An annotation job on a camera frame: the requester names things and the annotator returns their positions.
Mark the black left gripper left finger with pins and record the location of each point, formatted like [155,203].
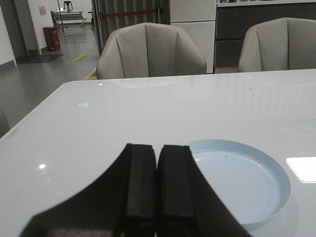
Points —
[119,203]

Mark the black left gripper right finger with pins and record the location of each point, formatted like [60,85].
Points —
[187,204]

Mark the light blue round plate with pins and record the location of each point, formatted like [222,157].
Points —
[251,184]

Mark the left beige upholstered chair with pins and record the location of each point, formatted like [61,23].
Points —
[149,50]

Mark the beige upholstered chair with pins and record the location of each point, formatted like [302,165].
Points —
[278,45]
[149,50]

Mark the dark floor mat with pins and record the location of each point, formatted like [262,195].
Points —
[35,59]

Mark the red bin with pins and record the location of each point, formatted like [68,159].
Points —
[51,38]

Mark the right beige upholstered chair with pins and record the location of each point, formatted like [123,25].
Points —
[278,45]

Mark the white cabinet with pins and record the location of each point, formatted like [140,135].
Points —
[197,18]

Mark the red barrier tape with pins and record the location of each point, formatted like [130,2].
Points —
[130,13]

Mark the dark counter cabinet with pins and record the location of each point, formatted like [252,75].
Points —
[233,22]

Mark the metal cart table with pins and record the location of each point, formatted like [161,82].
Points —
[59,18]

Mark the pink wall notice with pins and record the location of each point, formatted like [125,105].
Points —
[42,10]

